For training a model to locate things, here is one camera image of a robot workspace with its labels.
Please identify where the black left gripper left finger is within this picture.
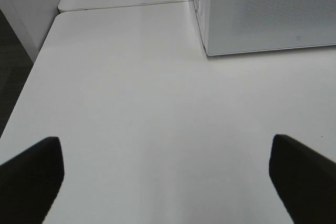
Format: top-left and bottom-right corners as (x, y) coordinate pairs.
(1, 137), (65, 223)

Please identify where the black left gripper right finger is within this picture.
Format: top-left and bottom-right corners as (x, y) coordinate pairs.
(269, 134), (335, 223)

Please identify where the white microwave door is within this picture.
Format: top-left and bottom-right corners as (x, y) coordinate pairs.
(206, 0), (335, 56)

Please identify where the white microwave oven body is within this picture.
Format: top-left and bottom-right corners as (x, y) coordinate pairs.
(193, 0), (211, 54)

